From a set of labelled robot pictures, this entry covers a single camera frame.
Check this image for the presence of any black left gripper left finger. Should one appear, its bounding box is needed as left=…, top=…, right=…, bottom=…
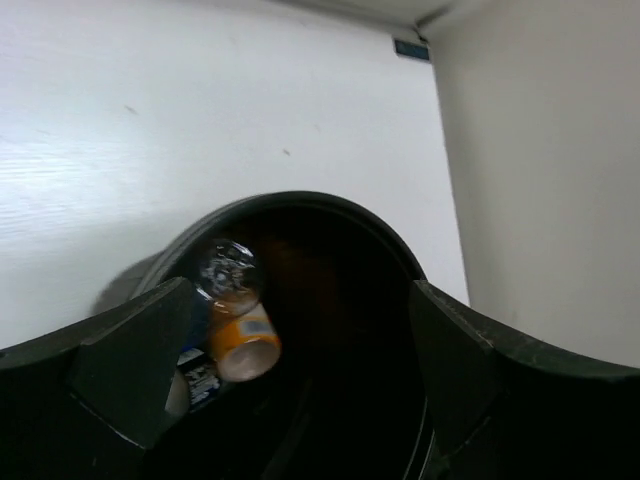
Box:
left=1, top=278, right=193, bottom=479

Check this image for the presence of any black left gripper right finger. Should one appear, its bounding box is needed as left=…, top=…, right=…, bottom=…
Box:
left=409, top=281, right=639, bottom=479

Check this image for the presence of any black plastic bin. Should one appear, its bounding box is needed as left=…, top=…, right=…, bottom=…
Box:
left=93, top=191, right=434, bottom=479

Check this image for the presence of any orange juice bottle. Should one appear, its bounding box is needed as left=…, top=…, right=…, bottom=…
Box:
left=208, top=302, right=282, bottom=383

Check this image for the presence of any blue label sticker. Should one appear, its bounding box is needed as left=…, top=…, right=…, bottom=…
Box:
left=393, top=38, right=431, bottom=63

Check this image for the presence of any large blue label plastic bottle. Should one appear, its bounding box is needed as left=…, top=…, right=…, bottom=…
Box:
left=165, top=293, right=222, bottom=418

